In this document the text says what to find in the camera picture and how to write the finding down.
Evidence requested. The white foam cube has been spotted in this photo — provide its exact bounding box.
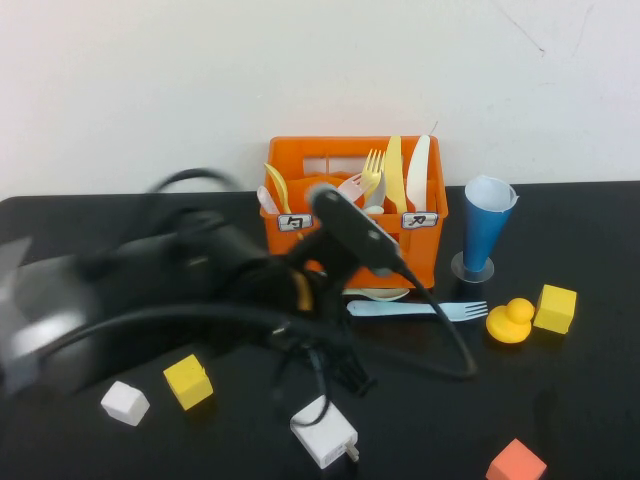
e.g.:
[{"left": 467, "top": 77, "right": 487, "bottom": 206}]
[{"left": 99, "top": 381, "right": 151, "bottom": 428}]

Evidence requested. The orange foam cube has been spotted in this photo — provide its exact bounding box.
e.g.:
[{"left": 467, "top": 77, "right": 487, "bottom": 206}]
[{"left": 485, "top": 438, "right": 548, "bottom": 480}]

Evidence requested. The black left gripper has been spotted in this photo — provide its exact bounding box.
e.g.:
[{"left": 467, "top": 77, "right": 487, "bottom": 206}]
[{"left": 234, "top": 228, "right": 379, "bottom": 399}]

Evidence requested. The yellow plastic fork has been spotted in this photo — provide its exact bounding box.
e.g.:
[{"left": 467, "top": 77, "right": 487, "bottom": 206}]
[{"left": 360, "top": 148, "right": 387, "bottom": 201}]

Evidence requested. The blue paper cone cup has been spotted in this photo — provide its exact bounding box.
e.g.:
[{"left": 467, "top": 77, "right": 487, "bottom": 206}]
[{"left": 450, "top": 174, "right": 520, "bottom": 285}]

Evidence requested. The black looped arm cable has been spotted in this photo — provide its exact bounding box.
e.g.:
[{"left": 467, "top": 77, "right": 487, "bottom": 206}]
[{"left": 147, "top": 168, "right": 247, "bottom": 197}]

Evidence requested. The light blue plastic fork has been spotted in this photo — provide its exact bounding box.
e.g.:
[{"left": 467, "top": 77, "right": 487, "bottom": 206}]
[{"left": 347, "top": 299, "right": 489, "bottom": 323}]

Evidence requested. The yellow rubber duck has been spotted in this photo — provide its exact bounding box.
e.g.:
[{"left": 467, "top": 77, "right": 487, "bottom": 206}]
[{"left": 485, "top": 297, "right": 535, "bottom": 346}]

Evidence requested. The orange plastic cutlery crate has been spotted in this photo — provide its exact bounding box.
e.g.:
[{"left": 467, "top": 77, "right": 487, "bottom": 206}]
[{"left": 259, "top": 135, "right": 450, "bottom": 292}]

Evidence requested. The pink plastic fork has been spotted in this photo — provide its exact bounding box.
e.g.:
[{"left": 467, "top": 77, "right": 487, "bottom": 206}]
[{"left": 337, "top": 173, "right": 369, "bottom": 202}]

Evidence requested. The black camera cable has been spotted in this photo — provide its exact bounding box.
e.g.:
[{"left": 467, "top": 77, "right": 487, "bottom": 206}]
[{"left": 29, "top": 259, "right": 479, "bottom": 427}]

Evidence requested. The yellow plastic knife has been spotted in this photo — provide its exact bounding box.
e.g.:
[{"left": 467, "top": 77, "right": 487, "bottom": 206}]
[{"left": 383, "top": 135, "right": 411, "bottom": 214}]

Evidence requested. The pale grey plastic spoon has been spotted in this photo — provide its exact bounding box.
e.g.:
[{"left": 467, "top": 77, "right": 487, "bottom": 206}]
[{"left": 363, "top": 172, "right": 387, "bottom": 216}]

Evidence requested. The white plastic spoon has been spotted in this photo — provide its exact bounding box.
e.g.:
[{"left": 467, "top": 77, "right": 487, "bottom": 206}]
[{"left": 256, "top": 185, "right": 281, "bottom": 216}]

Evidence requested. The yellow plastic spoon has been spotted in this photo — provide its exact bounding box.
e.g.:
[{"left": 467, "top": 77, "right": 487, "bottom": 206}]
[{"left": 263, "top": 162, "right": 306, "bottom": 242}]

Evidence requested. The notched yellow foam cube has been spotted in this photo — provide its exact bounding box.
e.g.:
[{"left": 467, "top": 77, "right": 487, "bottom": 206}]
[{"left": 162, "top": 354, "right": 215, "bottom": 412}]

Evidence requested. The white plastic knife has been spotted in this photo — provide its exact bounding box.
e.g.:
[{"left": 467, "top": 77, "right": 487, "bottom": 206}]
[{"left": 406, "top": 134, "right": 432, "bottom": 214}]

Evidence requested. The smooth yellow foam cube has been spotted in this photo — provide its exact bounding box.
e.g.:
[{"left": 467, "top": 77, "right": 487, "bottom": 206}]
[{"left": 532, "top": 284, "right": 578, "bottom": 336}]

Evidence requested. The white paper label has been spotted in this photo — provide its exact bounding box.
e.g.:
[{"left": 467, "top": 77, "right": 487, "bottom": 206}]
[
  {"left": 277, "top": 213, "right": 315, "bottom": 235},
  {"left": 401, "top": 212, "right": 440, "bottom": 231}
]

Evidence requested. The mint green plastic spoon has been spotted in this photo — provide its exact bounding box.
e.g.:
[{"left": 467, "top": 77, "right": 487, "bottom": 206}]
[{"left": 342, "top": 286, "right": 411, "bottom": 302}]

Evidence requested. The white usb wall charger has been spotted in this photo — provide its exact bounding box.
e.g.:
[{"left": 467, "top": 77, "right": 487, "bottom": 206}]
[{"left": 289, "top": 394, "right": 361, "bottom": 470}]

